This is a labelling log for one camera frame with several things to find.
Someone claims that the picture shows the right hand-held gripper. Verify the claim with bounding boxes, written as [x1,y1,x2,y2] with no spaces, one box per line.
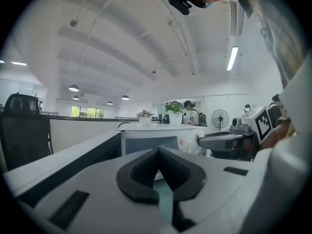
[196,105,273,161]

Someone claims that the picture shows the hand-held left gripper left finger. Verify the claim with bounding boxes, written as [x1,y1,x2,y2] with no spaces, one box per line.
[34,147,181,234]

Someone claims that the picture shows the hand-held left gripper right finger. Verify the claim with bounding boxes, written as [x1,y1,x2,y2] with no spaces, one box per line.
[157,147,263,231]

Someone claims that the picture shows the white mug with print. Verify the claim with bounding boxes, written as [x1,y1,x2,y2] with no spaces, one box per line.
[177,133,208,156]

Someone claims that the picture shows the white microwave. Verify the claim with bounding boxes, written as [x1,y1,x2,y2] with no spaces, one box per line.
[1,122,208,208]

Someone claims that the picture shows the black standing fan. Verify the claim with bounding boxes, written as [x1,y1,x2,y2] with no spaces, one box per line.
[211,109,230,132]

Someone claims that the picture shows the purple flower potted plant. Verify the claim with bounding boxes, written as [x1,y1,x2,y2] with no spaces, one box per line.
[164,100,185,126]

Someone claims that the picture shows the variegated leaf potted plant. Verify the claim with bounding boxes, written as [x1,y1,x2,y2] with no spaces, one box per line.
[136,109,156,127]

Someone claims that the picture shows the long ceiling tube light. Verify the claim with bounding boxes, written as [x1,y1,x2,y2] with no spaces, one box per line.
[226,45,239,72]

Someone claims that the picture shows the window with green view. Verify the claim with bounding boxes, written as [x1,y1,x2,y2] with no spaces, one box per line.
[70,105,105,119]

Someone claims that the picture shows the black office chair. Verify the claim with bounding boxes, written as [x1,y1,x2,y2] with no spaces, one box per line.
[0,93,54,171]

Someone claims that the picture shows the person's plaid shirt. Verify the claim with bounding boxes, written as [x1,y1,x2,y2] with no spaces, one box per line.
[237,0,309,89]

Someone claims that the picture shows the ceiling light panels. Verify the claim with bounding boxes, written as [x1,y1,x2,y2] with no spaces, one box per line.
[0,59,27,66]

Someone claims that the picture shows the black head-mounted camera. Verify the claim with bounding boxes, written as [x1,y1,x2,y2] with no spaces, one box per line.
[167,0,193,16]

